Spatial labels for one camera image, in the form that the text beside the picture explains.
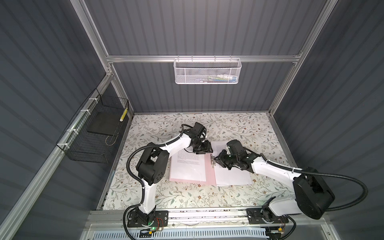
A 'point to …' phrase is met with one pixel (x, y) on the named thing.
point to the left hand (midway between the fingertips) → (210, 151)
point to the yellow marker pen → (122, 116)
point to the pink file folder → (210, 174)
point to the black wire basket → (78, 144)
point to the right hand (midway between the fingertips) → (214, 159)
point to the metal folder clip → (213, 164)
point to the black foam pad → (107, 122)
